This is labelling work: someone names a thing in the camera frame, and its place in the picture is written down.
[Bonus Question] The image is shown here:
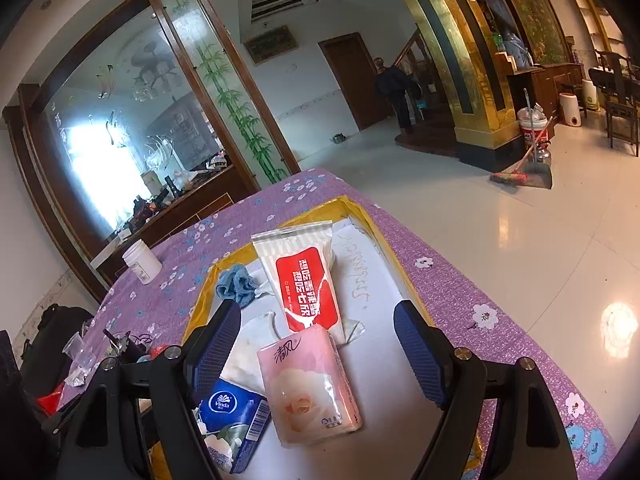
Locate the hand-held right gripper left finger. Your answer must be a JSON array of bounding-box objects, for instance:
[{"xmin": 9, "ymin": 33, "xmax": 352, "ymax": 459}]
[{"xmin": 42, "ymin": 299, "xmax": 243, "ymax": 480}]

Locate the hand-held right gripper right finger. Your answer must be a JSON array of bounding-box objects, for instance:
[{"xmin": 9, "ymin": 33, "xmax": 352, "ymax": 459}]
[{"xmin": 393, "ymin": 300, "xmax": 583, "ymax": 480}]

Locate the white towel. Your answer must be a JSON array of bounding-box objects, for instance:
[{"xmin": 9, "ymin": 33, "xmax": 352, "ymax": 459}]
[{"xmin": 220, "ymin": 307, "xmax": 296, "ymax": 396}]

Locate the blue tissue pack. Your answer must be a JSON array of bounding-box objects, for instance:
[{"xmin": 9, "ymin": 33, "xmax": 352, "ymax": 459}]
[{"xmin": 192, "ymin": 379, "xmax": 273, "ymax": 476}]

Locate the blue fluffy cloth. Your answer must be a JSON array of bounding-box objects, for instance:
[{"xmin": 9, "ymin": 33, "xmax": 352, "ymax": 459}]
[{"xmin": 215, "ymin": 264, "xmax": 271, "ymax": 308}]

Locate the yellow-rimmed white tray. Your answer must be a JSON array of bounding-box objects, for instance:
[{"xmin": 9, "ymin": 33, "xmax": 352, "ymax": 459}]
[{"xmin": 147, "ymin": 194, "xmax": 488, "ymax": 480}]

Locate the pink tissue pack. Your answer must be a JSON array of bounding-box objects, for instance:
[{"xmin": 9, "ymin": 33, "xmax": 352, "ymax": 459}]
[{"xmin": 256, "ymin": 324, "xmax": 363, "ymax": 446}]

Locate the red label wet wipe pack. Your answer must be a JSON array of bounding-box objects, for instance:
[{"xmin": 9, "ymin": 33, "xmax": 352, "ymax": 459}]
[{"xmin": 251, "ymin": 220, "xmax": 366, "ymax": 348}]

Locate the purple floral tablecloth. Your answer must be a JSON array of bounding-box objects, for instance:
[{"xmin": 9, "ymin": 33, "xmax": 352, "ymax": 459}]
[{"xmin": 65, "ymin": 167, "xmax": 613, "ymax": 480}]

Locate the white plastic jar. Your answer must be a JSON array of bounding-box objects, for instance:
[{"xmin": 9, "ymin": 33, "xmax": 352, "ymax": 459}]
[{"xmin": 122, "ymin": 240, "xmax": 163, "ymax": 286}]

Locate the clear plastic cup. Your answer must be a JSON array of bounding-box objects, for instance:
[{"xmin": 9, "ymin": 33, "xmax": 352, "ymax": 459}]
[{"xmin": 65, "ymin": 332, "xmax": 93, "ymax": 368}]

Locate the wooden counter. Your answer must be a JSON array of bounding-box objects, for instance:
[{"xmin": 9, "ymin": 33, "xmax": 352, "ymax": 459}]
[{"xmin": 90, "ymin": 164, "xmax": 261, "ymax": 286}]

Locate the grey dustpan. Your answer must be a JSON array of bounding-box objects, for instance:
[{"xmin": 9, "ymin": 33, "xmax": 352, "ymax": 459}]
[{"xmin": 520, "ymin": 159, "xmax": 554, "ymax": 191}]

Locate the wooden staircase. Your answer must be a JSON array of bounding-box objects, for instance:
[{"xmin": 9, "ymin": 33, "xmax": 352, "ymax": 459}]
[{"xmin": 395, "ymin": 30, "xmax": 457, "ymax": 157}]

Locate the wooden framed glass partition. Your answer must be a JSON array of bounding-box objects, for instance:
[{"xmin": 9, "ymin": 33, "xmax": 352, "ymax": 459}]
[{"xmin": 2, "ymin": 0, "xmax": 251, "ymax": 301}]

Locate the bamboo painted glass panel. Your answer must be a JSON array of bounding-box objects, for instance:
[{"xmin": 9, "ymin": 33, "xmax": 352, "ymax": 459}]
[{"xmin": 155, "ymin": 0, "xmax": 291, "ymax": 186}]

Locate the red and white bucket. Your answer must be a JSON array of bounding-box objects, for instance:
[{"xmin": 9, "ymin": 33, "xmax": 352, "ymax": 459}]
[{"xmin": 517, "ymin": 107, "xmax": 551, "ymax": 153}]

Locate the brown wooden door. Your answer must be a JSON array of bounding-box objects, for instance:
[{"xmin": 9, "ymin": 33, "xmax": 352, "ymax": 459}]
[{"xmin": 319, "ymin": 32, "xmax": 396, "ymax": 133}]

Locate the white humidifier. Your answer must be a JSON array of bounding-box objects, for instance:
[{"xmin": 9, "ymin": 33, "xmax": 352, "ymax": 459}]
[{"xmin": 559, "ymin": 92, "xmax": 582, "ymax": 126}]

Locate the wooden cabinet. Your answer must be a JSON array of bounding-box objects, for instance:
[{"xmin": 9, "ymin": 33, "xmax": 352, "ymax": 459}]
[{"xmin": 507, "ymin": 62, "xmax": 583, "ymax": 126}]

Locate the gold pillar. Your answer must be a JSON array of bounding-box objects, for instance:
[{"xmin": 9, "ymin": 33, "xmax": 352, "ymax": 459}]
[{"xmin": 380, "ymin": 0, "xmax": 531, "ymax": 151}]

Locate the dark wooden chair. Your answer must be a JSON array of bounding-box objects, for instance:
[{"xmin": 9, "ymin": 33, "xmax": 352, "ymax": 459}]
[{"xmin": 587, "ymin": 50, "xmax": 640, "ymax": 157}]

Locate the framed wall picture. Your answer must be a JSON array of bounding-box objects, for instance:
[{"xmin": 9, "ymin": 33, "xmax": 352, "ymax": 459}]
[{"xmin": 243, "ymin": 25, "xmax": 293, "ymax": 65}]

